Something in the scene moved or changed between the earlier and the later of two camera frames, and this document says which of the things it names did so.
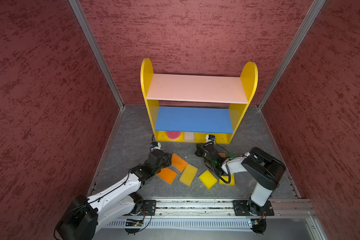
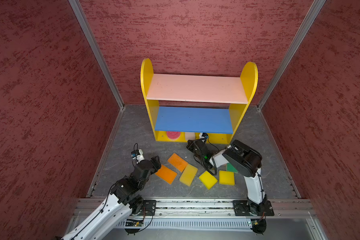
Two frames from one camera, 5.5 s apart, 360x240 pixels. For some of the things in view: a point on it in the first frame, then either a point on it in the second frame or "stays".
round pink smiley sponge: (173, 134) stays
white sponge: (189, 137) stays
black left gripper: (168, 160) → (156, 164)
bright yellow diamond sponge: (208, 179) stays
